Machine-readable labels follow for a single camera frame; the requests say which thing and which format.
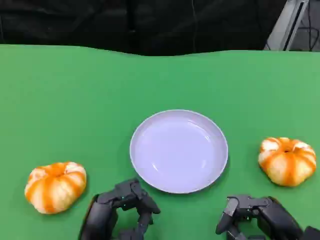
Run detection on orange and white bread roll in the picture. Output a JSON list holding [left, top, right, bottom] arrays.
[[24, 161, 88, 215], [258, 136, 317, 188]]

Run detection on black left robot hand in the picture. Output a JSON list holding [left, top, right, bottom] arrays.
[[78, 177, 161, 240]]

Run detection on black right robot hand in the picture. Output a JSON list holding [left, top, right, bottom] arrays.
[[215, 194, 305, 240]]

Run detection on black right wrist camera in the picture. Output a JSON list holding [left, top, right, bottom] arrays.
[[303, 225, 320, 240]]

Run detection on black cable bundle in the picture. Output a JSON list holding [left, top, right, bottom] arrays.
[[298, 18, 320, 52]]

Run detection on silver metal frame post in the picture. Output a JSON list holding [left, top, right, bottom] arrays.
[[264, 0, 313, 52]]

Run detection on lilac plate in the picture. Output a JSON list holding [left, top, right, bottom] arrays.
[[129, 109, 229, 195]]

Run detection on black backdrop curtain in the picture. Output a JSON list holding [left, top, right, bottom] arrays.
[[0, 0, 287, 57]]

